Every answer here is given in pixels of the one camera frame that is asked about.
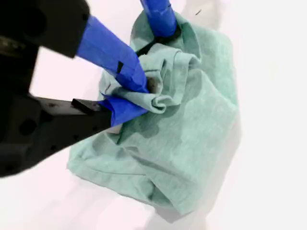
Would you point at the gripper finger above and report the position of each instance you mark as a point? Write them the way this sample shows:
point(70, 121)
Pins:
point(72, 122)
point(159, 16)
point(108, 50)

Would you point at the pale green T-shirt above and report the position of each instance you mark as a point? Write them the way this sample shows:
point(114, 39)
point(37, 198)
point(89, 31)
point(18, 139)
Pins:
point(192, 119)

